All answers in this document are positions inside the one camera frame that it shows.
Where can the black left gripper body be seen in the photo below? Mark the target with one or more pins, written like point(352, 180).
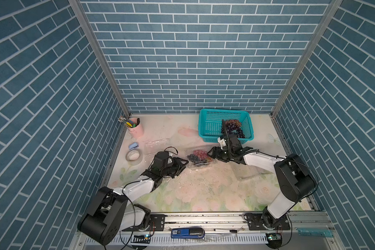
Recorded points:
point(170, 169)

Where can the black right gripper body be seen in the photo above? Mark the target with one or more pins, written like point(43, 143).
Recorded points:
point(222, 155)

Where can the clear clamshell container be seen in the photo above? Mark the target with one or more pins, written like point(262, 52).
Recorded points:
point(189, 151)
point(246, 172)
point(152, 147)

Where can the red grape bunch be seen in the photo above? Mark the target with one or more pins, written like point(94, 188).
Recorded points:
point(203, 155)

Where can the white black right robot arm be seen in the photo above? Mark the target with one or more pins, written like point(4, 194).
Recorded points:
point(296, 181)

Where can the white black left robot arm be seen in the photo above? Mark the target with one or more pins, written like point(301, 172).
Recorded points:
point(114, 210)

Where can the dark grape bunch in basket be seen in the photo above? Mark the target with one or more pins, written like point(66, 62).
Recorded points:
point(233, 126)

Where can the tape roll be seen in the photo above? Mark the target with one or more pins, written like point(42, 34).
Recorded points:
point(134, 157)

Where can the small blue stapler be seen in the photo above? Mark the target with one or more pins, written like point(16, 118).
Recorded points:
point(133, 146)

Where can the teal plastic basket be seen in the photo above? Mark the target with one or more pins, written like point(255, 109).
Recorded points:
point(215, 123)

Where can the pink pen cup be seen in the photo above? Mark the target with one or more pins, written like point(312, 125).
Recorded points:
point(136, 130)

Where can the blue black handheld device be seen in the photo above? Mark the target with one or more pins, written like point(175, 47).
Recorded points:
point(188, 233)

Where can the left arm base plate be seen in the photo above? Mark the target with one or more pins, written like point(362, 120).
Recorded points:
point(155, 223)

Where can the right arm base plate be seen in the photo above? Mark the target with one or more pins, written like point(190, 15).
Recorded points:
point(257, 221)

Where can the teal metal bracket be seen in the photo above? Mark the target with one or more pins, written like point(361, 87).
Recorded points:
point(315, 232)

